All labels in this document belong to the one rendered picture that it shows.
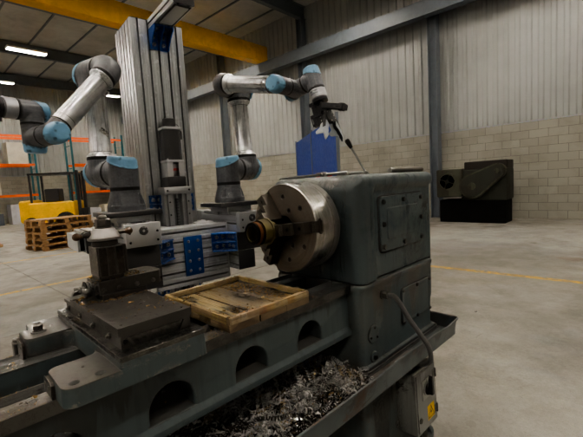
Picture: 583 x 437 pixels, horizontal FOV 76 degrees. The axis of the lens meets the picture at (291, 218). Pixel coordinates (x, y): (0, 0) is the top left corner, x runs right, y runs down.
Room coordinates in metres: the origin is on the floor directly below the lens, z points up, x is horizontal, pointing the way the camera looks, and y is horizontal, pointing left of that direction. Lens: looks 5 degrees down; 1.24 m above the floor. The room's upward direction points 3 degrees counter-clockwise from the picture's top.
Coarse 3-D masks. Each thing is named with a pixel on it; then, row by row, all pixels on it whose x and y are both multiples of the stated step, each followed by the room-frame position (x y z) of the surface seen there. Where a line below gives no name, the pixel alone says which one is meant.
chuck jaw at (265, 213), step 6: (264, 198) 1.32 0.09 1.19; (270, 198) 1.34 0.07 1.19; (258, 204) 1.34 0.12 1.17; (264, 204) 1.32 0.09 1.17; (270, 204) 1.32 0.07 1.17; (264, 210) 1.29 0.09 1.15; (270, 210) 1.30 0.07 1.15; (276, 210) 1.32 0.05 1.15; (264, 216) 1.26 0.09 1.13; (270, 216) 1.28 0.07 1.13; (276, 216) 1.30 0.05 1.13; (282, 216) 1.32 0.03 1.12; (276, 222) 1.32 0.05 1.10
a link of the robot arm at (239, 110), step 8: (232, 96) 1.95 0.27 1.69; (240, 96) 1.96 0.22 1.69; (248, 96) 2.00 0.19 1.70; (232, 104) 1.98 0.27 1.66; (240, 104) 1.97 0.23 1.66; (232, 112) 1.99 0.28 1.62; (240, 112) 1.97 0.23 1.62; (240, 120) 1.97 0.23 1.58; (248, 120) 2.00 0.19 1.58; (240, 128) 1.96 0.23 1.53; (248, 128) 1.98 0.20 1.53; (240, 136) 1.96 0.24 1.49; (248, 136) 1.98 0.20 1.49; (240, 144) 1.96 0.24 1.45; (248, 144) 1.97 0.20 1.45; (240, 152) 1.96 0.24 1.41; (248, 152) 1.96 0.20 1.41; (248, 160) 1.95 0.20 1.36; (256, 160) 1.99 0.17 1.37; (248, 168) 1.93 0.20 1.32; (256, 168) 1.97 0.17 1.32; (248, 176) 1.95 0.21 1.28; (256, 176) 2.00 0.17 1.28
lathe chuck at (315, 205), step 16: (272, 192) 1.34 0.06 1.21; (288, 192) 1.28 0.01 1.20; (304, 192) 1.25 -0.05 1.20; (320, 192) 1.30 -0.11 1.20; (288, 208) 1.29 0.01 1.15; (304, 208) 1.23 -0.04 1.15; (320, 208) 1.24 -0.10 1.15; (288, 240) 1.30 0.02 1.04; (304, 240) 1.24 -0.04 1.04; (320, 240) 1.21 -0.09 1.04; (288, 256) 1.30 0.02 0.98; (304, 256) 1.24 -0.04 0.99
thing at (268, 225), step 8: (248, 224) 1.22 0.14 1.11; (256, 224) 1.20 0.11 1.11; (264, 224) 1.21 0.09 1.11; (272, 224) 1.22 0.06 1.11; (248, 232) 1.23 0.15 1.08; (256, 232) 1.25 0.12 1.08; (264, 232) 1.20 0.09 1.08; (272, 232) 1.22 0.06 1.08; (248, 240) 1.22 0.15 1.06; (256, 240) 1.19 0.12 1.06; (264, 240) 1.21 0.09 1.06; (272, 240) 1.22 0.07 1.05
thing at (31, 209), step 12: (84, 180) 14.96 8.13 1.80; (48, 192) 14.21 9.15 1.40; (60, 192) 14.42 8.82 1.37; (72, 192) 14.11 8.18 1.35; (84, 192) 14.91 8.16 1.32; (24, 204) 13.79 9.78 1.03; (36, 204) 13.86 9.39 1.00; (48, 204) 13.92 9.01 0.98; (60, 204) 14.00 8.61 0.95; (72, 204) 14.07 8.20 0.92; (84, 204) 14.90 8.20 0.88; (24, 216) 13.78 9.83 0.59; (36, 216) 13.85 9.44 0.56; (48, 216) 13.92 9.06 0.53; (60, 216) 13.87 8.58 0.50
